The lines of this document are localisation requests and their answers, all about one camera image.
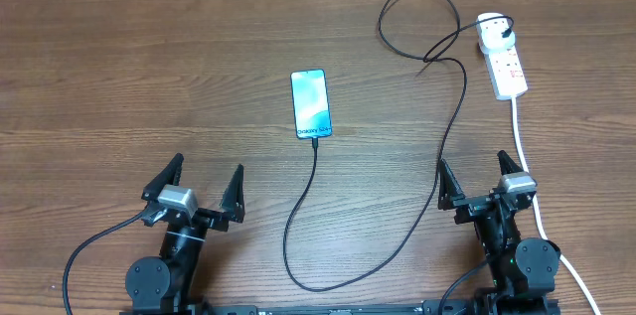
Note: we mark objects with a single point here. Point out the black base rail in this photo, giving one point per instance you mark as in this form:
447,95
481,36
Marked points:
427,307

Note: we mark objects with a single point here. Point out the white USB wall charger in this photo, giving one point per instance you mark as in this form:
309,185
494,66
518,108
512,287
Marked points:
495,32

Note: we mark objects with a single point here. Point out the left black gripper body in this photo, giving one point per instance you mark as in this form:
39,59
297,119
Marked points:
204,221

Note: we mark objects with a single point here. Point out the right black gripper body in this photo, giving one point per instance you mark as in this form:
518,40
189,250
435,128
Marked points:
471,207

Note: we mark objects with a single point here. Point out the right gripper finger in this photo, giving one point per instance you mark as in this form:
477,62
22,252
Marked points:
450,192
507,164

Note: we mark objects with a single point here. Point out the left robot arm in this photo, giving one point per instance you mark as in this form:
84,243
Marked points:
162,284

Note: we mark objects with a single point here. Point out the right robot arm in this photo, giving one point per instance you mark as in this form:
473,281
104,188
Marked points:
523,269

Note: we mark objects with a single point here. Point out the white power strip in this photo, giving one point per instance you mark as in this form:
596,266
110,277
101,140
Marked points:
506,74

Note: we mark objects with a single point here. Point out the blue Galaxy smartphone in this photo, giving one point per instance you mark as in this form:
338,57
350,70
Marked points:
311,104

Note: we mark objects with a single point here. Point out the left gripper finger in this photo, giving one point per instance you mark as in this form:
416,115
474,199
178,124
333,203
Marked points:
232,202
170,175

